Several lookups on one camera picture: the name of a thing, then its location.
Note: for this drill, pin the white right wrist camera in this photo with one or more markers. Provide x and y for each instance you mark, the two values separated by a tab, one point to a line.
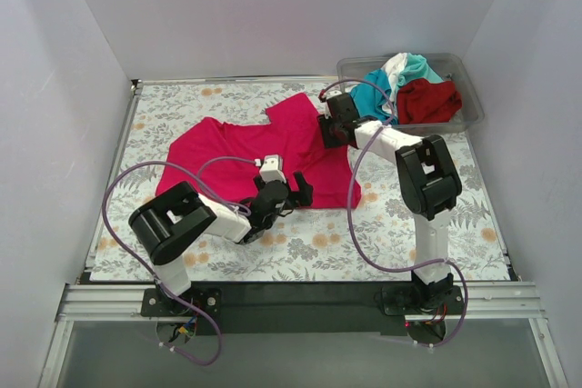
322	98

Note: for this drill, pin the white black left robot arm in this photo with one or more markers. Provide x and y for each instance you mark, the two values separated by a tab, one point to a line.
168	225

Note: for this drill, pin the teal blue t shirt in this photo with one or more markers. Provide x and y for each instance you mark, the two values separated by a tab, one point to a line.
374	98

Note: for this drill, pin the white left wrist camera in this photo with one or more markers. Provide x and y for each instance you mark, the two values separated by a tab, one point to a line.
270	168

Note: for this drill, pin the dark red t shirt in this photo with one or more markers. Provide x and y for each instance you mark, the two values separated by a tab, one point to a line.
420	102

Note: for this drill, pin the floral patterned table mat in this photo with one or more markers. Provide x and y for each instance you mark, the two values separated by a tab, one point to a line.
306	245

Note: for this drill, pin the pink t shirt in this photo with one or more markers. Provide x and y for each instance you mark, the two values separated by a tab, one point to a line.
292	133

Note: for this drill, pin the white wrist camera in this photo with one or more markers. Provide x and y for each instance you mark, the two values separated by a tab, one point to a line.
322	98
270	168

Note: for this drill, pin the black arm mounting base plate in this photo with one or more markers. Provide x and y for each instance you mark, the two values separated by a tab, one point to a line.
307	307

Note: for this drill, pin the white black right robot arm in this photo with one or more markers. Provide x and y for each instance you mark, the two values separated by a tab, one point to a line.
429	186

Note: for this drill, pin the white and aqua t shirt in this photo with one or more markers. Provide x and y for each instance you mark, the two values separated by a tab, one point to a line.
402	69

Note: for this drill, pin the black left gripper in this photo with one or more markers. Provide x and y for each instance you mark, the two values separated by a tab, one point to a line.
294	194

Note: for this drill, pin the clear plastic bin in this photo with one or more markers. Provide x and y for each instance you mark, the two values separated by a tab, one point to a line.
352	71

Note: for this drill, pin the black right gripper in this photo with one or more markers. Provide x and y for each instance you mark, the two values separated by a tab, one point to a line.
328	129

